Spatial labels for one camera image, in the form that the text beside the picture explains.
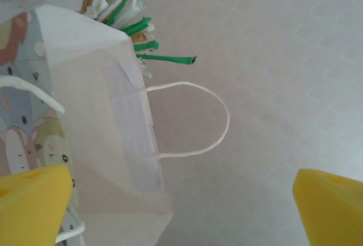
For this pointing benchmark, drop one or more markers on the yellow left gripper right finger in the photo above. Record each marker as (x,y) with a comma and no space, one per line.
(331,214)

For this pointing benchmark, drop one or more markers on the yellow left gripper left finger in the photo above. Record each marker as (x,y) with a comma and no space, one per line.
(31,209)

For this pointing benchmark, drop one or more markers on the cartoon animal print paper bag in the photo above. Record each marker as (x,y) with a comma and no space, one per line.
(99,115)

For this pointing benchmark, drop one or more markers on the green wrapped straw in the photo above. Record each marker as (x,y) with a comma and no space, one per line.
(167,59)
(146,46)
(139,26)
(119,6)

